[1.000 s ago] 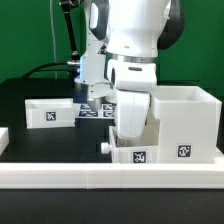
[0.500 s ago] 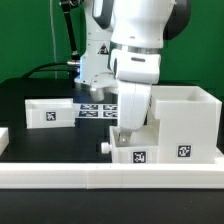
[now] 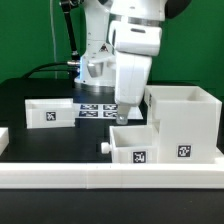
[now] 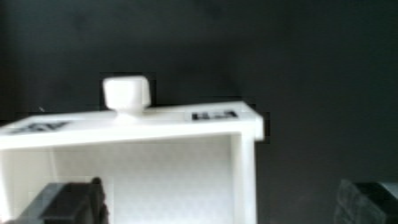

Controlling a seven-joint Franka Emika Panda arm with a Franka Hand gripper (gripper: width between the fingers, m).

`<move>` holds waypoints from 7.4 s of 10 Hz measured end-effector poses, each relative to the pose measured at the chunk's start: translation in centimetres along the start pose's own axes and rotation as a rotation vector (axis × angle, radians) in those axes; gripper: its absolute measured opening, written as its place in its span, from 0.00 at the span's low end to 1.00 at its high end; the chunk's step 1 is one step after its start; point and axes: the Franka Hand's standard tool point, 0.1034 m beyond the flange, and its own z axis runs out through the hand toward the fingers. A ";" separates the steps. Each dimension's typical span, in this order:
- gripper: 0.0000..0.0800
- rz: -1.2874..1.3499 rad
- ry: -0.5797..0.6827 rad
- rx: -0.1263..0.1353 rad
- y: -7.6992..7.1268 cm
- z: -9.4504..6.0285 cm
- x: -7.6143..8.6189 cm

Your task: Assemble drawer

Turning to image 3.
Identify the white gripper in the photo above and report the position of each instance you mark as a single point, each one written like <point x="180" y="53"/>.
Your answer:
<point x="134" y="46"/>

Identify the white front drawer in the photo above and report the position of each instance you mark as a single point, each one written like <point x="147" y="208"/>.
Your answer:
<point x="132" y="144"/>

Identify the white drawer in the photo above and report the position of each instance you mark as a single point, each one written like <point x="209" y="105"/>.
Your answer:
<point x="132" y="144"/>
<point x="49" y="113"/>

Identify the white drawer cabinet box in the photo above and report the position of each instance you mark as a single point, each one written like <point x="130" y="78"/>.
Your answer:
<point x="187" y="120"/>

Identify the white rear drawer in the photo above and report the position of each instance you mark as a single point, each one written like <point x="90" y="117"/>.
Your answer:
<point x="49" y="113"/>

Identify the marker tag sheet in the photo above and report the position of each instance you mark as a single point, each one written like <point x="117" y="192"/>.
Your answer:
<point x="95" y="111"/>

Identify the white block at left edge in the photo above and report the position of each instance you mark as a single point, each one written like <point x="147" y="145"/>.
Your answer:
<point x="4" y="139"/>

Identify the white L-shaped fence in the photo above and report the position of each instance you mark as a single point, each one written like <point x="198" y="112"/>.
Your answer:
<point x="110" y="175"/>

